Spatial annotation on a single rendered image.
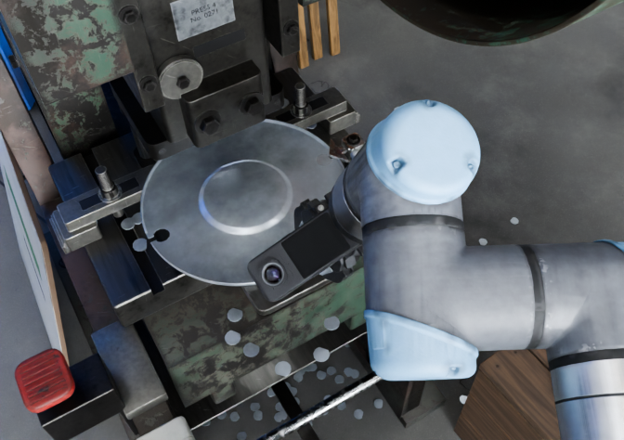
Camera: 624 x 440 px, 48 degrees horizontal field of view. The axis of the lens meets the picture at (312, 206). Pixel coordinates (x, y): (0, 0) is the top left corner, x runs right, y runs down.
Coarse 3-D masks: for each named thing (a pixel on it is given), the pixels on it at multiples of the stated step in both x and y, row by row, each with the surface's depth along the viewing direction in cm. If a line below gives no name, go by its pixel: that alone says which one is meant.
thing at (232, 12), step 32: (160, 0) 72; (192, 0) 74; (224, 0) 76; (256, 0) 79; (160, 32) 75; (192, 32) 77; (224, 32) 80; (256, 32) 82; (160, 64) 78; (192, 64) 79; (224, 64) 83; (256, 64) 86; (192, 96) 81; (224, 96) 83; (256, 96) 85; (160, 128) 89; (192, 128) 84; (224, 128) 86
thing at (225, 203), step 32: (256, 128) 104; (288, 128) 104; (160, 160) 100; (192, 160) 101; (224, 160) 101; (256, 160) 100; (288, 160) 100; (160, 192) 97; (192, 192) 97; (224, 192) 96; (256, 192) 96; (288, 192) 96; (320, 192) 97; (160, 224) 94; (192, 224) 94; (224, 224) 93; (256, 224) 93; (288, 224) 93; (192, 256) 91; (224, 256) 91
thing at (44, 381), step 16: (48, 352) 85; (16, 368) 84; (32, 368) 84; (48, 368) 84; (64, 368) 84; (32, 384) 83; (48, 384) 83; (64, 384) 83; (32, 400) 81; (48, 400) 82
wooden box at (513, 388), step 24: (504, 360) 127; (528, 360) 127; (480, 384) 131; (504, 384) 124; (528, 384) 124; (480, 408) 136; (504, 408) 127; (528, 408) 122; (552, 408) 121; (456, 432) 153; (480, 432) 142; (504, 432) 132; (528, 432) 123; (552, 432) 119
